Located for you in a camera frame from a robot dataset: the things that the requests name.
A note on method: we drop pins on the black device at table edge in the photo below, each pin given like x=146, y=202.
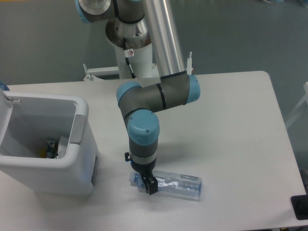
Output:
x=300, y=206

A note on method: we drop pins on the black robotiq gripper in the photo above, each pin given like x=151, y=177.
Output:
x=144, y=165

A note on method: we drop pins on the white frame at right edge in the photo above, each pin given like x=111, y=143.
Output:
x=298, y=109

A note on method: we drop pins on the white trash can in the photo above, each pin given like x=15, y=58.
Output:
x=27, y=121

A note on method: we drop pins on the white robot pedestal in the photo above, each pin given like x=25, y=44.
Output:
x=148, y=43

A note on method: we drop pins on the blue object at left edge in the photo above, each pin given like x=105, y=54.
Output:
x=4, y=87

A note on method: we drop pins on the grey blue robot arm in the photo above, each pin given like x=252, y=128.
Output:
x=138, y=104

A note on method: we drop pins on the clear plastic water bottle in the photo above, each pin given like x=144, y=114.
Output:
x=179, y=184

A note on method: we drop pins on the white green wrapper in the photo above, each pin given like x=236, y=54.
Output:
x=62, y=147

